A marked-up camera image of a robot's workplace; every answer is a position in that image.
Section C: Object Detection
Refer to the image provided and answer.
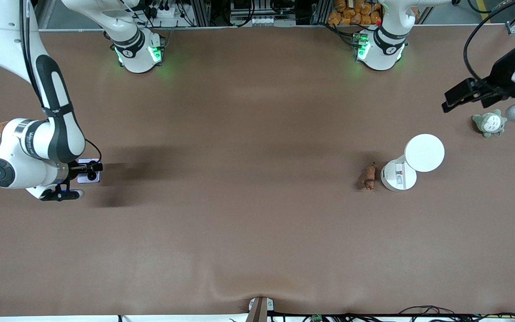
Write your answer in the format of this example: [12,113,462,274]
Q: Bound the lavender flip phone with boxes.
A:
[77,158,102,184]

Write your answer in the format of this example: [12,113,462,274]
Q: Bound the white round table lamp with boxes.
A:
[380,133,445,193]

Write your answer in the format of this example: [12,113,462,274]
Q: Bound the black floor cable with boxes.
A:
[398,305,515,322]

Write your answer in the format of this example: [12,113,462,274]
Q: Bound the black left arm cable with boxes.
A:
[463,0,515,85]

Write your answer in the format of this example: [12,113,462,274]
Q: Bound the metal table edge bracket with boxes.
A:
[248,297,274,322]

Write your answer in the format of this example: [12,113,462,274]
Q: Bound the orange packaged snacks pile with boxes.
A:
[328,0,384,26]

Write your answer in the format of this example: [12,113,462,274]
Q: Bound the brown lion statue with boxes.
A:
[362,162,377,191]

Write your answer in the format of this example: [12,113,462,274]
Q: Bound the white power strip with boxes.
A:
[148,0,182,18]

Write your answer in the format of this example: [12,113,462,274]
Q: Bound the green totoro plush toy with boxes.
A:
[472,109,508,138]

